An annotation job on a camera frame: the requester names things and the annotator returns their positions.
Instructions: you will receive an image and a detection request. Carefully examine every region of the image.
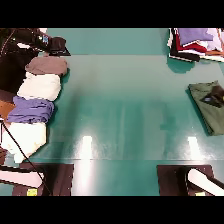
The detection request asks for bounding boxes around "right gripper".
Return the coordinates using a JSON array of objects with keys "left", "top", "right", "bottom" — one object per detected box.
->
[{"left": 199, "top": 84, "right": 224, "bottom": 109}]

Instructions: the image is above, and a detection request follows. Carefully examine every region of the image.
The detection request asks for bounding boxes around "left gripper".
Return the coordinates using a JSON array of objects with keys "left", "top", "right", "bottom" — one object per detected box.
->
[{"left": 48, "top": 36, "right": 72, "bottom": 57}]

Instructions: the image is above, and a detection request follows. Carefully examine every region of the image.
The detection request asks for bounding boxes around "olive green shirt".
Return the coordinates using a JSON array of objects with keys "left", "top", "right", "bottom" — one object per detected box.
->
[{"left": 187, "top": 80, "right": 224, "bottom": 137}]

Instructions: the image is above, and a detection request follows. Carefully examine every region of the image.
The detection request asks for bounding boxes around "grey-brown garment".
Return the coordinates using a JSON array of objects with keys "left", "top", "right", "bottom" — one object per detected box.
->
[{"left": 24, "top": 55, "right": 70, "bottom": 77}]

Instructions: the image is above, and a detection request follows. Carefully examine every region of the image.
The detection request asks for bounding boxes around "orange garment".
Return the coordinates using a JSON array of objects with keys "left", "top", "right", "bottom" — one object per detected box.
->
[{"left": 205, "top": 49, "right": 224, "bottom": 57}]

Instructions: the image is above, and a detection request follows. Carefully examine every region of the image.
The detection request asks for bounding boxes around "cream white garment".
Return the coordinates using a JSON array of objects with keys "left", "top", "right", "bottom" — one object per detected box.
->
[{"left": 16, "top": 71, "right": 63, "bottom": 102}]

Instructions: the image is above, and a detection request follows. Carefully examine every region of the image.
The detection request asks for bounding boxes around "red garment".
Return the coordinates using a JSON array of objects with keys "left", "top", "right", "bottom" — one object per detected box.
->
[{"left": 174, "top": 32, "right": 209, "bottom": 55}]

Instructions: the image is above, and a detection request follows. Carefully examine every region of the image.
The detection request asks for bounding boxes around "pale lilac garment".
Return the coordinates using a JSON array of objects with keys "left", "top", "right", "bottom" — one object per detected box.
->
[{"left": 205, "top": 28, "right": 224, "bottom": 52}]

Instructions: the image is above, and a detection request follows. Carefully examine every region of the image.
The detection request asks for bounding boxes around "purple garment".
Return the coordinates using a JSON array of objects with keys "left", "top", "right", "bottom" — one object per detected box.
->
[
  {"left": 177, "top": 28, "right": 215, "bottom": 47},
  {"left": 6, "top": 95, "right": 56, "bottom": 125}
]

